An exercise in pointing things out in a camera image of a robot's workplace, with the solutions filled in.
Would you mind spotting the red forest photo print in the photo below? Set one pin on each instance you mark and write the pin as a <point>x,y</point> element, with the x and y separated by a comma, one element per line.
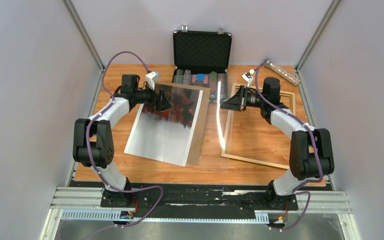
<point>146,139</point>

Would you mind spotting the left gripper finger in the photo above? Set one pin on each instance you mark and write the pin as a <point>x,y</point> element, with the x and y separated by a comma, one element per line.
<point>161,96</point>
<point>163,105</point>

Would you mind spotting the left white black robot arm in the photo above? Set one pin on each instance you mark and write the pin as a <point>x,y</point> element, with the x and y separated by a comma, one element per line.
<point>93,143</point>

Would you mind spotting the silver glitter tube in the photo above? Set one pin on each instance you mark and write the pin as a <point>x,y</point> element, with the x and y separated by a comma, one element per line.
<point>289,77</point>

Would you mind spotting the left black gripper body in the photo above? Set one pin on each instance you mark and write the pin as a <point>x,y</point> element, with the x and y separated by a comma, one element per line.
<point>148,96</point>

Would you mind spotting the brown cardboard backing board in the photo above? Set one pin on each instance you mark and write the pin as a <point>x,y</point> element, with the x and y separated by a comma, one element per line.
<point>195,149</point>

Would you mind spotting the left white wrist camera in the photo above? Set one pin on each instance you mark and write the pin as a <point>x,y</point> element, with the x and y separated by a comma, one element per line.
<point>151,78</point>

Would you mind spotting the black poker chip case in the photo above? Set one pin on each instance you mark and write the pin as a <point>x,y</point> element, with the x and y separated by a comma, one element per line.
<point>202,52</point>

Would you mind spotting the light wooden picture frame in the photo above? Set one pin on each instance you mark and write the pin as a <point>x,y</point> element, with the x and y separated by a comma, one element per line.
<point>291,102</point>

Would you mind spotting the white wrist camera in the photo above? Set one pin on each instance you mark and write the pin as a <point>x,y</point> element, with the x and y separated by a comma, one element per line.
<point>151,78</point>
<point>248,77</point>

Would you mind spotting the blue round chip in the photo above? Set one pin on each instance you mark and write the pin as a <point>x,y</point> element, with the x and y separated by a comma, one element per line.
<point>200,77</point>

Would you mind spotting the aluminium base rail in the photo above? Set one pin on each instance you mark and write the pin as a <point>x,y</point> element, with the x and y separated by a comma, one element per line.
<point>323,214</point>

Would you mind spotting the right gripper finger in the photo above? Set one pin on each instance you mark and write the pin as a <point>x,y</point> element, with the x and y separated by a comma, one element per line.
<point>237,96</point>
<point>232,104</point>

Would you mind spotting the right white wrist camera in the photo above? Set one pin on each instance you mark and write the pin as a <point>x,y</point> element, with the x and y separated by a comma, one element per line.
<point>248,77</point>

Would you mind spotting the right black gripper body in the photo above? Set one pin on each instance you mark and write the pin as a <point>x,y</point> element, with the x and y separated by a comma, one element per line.
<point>250,99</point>

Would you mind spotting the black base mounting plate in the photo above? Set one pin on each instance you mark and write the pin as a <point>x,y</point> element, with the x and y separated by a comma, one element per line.
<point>192,201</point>

